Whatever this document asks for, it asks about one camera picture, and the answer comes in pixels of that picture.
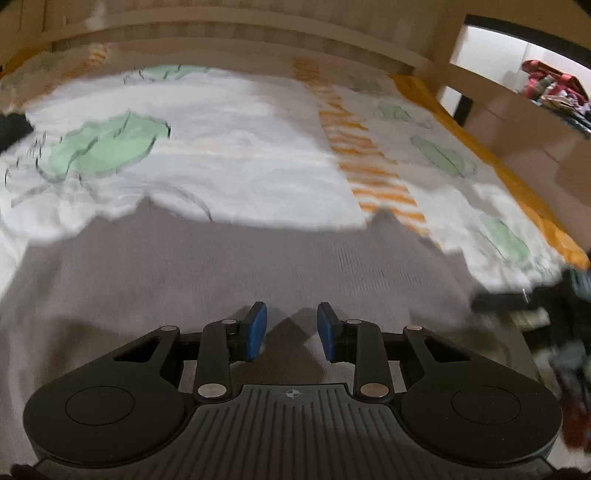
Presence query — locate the dark cloth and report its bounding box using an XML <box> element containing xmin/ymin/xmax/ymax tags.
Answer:
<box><xmin>0</xmin><ymin>114</ymin><xmax>34</xmax><ymax>151</ymax></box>

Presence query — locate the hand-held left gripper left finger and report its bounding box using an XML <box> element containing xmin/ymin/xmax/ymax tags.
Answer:
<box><xmin>113</xmin><ymin>301</ymin><xmax>269</xmax><ymax>400</ymax></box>

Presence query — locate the wooden bed frame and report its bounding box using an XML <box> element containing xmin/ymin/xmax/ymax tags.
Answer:
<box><xmin>0</xmin><ymin>0</ymin><xmax>591</xmax><ymax>259</ymax></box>

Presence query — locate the grey knit sweater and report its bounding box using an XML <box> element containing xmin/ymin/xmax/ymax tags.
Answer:
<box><xmin>0</xmin><ymin>196</ymin><xmax>532</xmax><ymax>467</ymax></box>

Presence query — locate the white leaf-print duvet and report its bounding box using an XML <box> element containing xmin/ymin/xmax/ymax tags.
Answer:
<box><xmin>0</xmin><ymin>51</ymin><xmax>571</xmax><ymax>296</ymax></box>

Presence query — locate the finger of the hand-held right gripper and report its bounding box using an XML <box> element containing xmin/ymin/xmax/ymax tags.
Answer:
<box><xmin>471</xmin><ymin>283</ymin><xmax>551</xmax><ymax>315</ymax></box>

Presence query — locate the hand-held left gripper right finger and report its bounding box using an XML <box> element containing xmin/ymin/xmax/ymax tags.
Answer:
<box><xmin>317</xmin><ymin>301</ymin><xmax>468</xmax><ymax>400</ymax></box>

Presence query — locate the yellow bed sheet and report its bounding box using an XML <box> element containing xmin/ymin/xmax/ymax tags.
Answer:
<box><xmin>392</xmin><ymin>74</ymin><xmax>591</xmax><ymax>272</ymax></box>

